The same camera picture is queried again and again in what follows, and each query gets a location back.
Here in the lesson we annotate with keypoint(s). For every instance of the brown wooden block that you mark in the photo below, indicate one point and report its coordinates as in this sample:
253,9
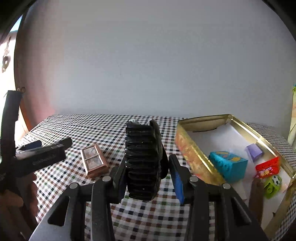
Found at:
256,199

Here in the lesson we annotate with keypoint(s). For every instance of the green cartoon blanket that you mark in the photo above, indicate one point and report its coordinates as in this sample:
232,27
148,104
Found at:
292,133

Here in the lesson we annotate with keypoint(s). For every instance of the green soccer ball block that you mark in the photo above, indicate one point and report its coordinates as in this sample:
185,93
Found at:
272,186

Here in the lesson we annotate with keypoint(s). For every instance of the gold metal tin box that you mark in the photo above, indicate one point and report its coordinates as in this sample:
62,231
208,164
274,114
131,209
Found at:
205,170

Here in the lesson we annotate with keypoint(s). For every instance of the white paper tin liner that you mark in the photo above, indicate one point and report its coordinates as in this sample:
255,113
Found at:
234,138

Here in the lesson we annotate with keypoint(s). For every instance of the brass door knob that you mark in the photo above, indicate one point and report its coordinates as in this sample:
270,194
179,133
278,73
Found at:
6,57

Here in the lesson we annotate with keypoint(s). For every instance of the turquoise toy brick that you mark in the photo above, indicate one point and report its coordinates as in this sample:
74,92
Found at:
230,166

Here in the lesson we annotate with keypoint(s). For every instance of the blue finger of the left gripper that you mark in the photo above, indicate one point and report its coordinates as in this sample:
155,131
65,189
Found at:
35,144

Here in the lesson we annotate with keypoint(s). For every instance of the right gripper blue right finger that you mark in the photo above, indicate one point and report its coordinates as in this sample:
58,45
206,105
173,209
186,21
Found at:
233,219

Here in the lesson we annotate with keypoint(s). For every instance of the checkered tablecloth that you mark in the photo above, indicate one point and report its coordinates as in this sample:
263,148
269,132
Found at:
160,219

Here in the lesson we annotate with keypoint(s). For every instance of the red plastic block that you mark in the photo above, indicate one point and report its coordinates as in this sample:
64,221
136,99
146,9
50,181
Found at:
268,168

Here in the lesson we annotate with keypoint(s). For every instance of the wooden door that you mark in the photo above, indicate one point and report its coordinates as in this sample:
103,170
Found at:
8,81

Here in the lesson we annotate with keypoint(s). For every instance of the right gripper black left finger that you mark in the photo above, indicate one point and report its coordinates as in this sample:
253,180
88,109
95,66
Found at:
66,218

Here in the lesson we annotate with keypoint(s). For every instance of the purple block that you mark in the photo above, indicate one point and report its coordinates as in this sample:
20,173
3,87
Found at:
254,152

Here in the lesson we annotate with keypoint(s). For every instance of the black ribbed comb block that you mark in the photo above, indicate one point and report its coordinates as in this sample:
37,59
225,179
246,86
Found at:
146,160

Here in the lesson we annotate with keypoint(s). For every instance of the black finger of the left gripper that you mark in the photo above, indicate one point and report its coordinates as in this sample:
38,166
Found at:
32,160

